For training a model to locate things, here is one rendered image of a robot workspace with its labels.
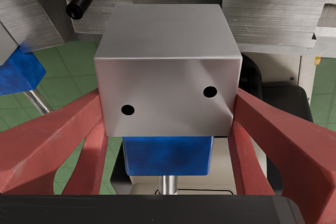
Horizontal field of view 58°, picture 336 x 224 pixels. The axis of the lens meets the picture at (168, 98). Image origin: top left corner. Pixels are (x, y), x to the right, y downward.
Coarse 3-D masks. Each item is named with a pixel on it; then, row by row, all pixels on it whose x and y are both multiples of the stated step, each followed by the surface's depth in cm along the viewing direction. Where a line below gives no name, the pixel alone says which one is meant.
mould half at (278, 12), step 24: (96, 0) 18; (120, 0) 18; (240, 0) 17; (264, 0) 17; (288, 0) 17; (312, 0) 17; (96, 24) 20; (240, 24) 18; (264, 24) 18; (288, 24) 18; (312, 24) 18
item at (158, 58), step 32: (128, 32) 12; (160, 32) 12; (192, 32) 12; (224, 32) 12; (96, 64) 10; (128, 64) 10; (160, 64) 10; (192, 64) 10; (224, 64) 10; (128, 96) 11; (160, 96) 11; (192, 96) 11; (224, 96) 11; (128, 128) 12; (160, 128) 12; (192, 128) 12; (224, 128) 12; (128, 160) 15; (160, 160) 15; (192, 160) 15; (160, 192) 18
